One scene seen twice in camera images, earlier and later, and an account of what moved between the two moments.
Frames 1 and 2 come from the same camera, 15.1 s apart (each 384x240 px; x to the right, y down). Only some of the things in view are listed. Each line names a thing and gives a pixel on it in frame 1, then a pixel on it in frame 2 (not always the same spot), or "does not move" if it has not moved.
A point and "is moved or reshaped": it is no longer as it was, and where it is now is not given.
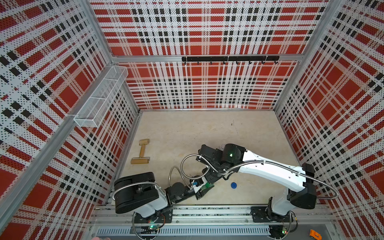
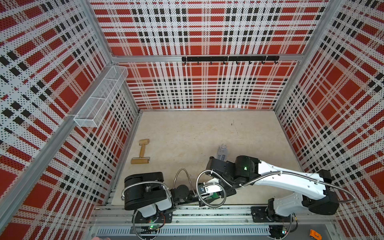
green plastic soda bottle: (206, 185) is moved or reshaped
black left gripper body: (198, 195) to (201, 204)
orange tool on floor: (315, 235) does not move
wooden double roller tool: (142, 159) does not move
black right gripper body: (212, 175) to (229, 190)
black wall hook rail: (224, 59) does not move
